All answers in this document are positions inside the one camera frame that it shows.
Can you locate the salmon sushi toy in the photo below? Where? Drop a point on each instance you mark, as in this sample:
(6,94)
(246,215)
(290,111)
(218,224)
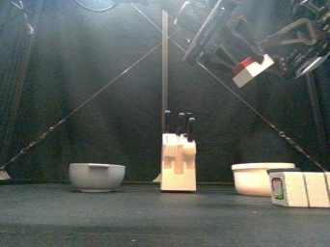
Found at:
(251,71)

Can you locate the white round bowl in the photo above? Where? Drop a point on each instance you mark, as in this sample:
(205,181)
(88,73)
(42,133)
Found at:
(251,180)

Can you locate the white wooden knife block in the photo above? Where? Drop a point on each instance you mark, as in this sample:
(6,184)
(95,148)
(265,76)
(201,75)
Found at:
(178,173)

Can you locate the white rectangular toy block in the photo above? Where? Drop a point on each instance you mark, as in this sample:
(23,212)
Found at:
(301,189)

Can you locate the vertical metal frame pole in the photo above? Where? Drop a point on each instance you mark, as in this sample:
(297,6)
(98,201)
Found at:
(165,70)

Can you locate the grey frame corner bracket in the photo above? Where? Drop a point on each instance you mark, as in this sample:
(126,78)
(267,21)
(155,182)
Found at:
(157,178)
(4,175)

